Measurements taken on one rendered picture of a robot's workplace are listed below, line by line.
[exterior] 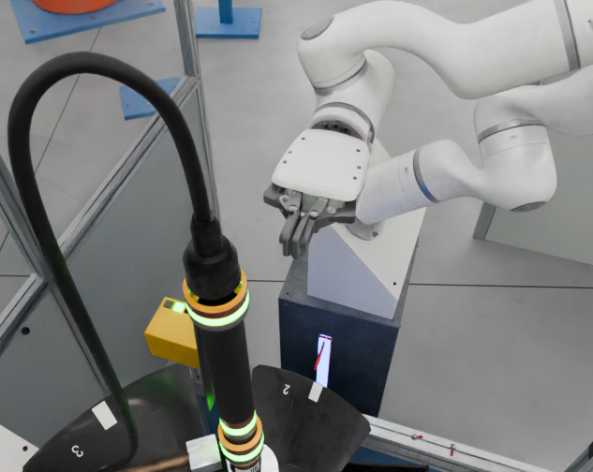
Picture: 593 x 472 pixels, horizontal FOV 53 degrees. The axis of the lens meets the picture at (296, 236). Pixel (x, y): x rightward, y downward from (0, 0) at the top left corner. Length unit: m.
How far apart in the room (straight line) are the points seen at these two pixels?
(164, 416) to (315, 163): 0.37
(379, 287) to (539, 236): 1.62
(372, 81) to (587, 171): 1.92
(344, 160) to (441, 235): 2.23
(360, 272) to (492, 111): 0.45
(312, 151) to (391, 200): 0.57
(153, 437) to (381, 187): 0.69
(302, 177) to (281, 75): 3.14
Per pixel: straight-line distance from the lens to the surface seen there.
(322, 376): 1.22
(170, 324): 1.28
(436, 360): 2.50
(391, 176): 1.24
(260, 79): 3.77
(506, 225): 2.85
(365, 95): 0.76
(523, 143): 1.12
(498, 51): 0.74
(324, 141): 0.71
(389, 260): 1.39
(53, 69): 0.28
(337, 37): 0.73
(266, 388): 1.04
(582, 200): 2.74
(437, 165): 1.18
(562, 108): 1.02
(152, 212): 1.94
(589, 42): 0.74
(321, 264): 1.36
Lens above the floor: 2.13
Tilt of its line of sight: 49 degrees down
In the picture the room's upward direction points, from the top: straight up
